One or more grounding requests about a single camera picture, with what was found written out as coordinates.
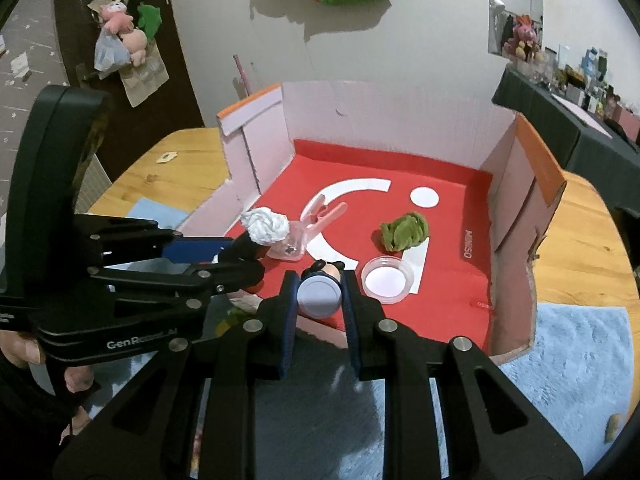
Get person's left hand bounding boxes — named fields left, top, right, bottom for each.
left=1, top=330, right=94, bottom=439

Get light blue fluffy towel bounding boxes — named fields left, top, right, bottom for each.
left=64, top=196, right=637, bottom=478

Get black haired doll figurine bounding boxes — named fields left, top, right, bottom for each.
left=296, top=260, right=345, bottom=320

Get green yarn bundle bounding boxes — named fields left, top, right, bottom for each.
left=380, top=211, right=430, bottom=252

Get round clear plastic lid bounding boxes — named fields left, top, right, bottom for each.
left=361, top=256, right=414, bottom=304

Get black white sock roll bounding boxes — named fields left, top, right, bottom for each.
left=217, top=207, right=290, bottom=263

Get pink plush toys on door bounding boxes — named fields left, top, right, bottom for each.
left=94, top=0, right=163, bottom=79

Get pink bunny plush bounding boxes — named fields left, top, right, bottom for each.
left=502, top=14, right=540, bottom=62

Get small paper scrap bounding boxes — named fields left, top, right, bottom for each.
left=156, top=152, right=178, bottom=164

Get small yellow sponge piece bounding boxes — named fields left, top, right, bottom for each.
left=604, top=413, right=624, bottom=443

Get dark wooden door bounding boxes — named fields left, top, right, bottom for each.
left=53, top=0, right=203, bottom=179

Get pink clothes peg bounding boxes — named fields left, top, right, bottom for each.
left=299, top=193, right=348, bottom=244

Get small clear plastic box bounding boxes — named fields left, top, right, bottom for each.
left=267, top=221, right=307, bottom=262

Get dark cloth side table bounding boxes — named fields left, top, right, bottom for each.
left=492, top=68, right=640, bottom=214

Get orange cardboard box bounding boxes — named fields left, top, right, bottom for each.
left=181, top=81, right=567, bottom=364

